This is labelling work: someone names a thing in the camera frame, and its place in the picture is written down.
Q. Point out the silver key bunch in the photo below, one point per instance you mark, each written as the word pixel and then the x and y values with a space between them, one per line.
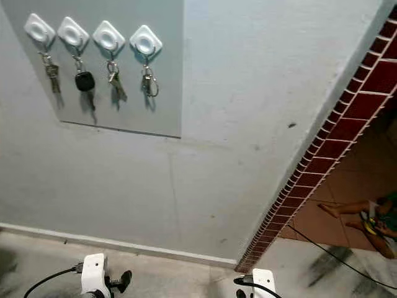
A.
pixel 115 81

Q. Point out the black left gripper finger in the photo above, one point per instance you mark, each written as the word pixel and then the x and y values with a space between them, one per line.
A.
pixel 126 277

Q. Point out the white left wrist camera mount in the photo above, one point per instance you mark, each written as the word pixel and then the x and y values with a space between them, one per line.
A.
pixel 93 273

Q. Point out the white baseboard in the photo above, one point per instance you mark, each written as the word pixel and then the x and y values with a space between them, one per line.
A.
pixel 130 246

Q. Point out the yellow toy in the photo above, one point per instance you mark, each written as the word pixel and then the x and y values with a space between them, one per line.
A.
pixel 372 225

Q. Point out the black car key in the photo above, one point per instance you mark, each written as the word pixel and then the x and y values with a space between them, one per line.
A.
pixel 84 81

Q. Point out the white diamond wall hook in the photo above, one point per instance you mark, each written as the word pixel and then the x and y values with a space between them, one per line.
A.
pixel 73 32
pixel 146 42
pixel 39 29
pixel 108 38

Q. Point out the red tiled door frame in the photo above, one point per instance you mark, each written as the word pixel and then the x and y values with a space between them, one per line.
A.
pixel 335 146

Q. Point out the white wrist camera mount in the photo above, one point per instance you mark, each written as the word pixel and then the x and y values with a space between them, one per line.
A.
pixel 265 285
pixel 93 273

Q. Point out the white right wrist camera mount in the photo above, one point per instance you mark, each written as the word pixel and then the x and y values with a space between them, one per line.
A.
pixel 265 285

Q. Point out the grey wall board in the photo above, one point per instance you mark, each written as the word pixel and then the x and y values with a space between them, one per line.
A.
pixel 149 112

